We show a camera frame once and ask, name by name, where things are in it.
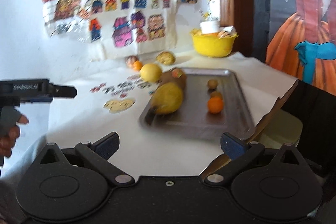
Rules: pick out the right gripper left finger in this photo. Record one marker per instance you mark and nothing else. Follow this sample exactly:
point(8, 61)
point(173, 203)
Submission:
point(95, 156)

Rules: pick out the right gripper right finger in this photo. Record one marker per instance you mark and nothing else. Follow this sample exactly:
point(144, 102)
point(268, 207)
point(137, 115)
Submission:
point(241, 155)

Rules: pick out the orange mandarin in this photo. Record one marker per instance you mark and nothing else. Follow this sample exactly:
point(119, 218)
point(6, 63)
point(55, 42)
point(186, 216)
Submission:
point(137, 66)
point(215, 105)

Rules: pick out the large green-yellow pear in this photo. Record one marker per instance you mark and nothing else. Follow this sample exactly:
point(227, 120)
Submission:
point(167, 99)

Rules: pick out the large brown kiwi with sticker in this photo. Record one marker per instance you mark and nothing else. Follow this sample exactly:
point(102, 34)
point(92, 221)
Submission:
point(173, 81)

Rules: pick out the person's left hand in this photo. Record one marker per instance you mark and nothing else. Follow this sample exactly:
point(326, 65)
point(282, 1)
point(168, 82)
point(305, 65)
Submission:
point(8, 142)

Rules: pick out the metal baking tray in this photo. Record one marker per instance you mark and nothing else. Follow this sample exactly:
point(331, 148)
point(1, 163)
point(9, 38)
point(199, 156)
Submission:
point(193, 119)

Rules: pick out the small yellow loquat fruit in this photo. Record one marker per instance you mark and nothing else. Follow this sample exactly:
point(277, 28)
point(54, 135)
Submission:
point(212, 84)

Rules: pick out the yellow lemon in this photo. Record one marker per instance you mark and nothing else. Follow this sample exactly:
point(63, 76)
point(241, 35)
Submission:
point(150, 72)

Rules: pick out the striped pepino melon back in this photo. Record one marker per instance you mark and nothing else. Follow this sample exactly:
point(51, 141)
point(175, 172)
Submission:
point(130, 60)

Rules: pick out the yellow plastic bowl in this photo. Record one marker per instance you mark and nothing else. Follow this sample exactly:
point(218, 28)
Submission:
point(210, 45)

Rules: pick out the small fruit in bowl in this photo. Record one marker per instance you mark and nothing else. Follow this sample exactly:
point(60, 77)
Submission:
point(223, 34)

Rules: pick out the white plastic bottle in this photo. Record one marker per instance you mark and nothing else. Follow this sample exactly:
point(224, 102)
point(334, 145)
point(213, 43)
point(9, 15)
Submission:
point(210, 26)

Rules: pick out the houses drawing paper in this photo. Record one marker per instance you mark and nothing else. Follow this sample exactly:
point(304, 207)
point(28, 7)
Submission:
point(121, 28)

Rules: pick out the pumpkin dress painting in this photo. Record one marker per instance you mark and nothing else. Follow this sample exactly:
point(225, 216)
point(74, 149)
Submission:
point(304, 45)

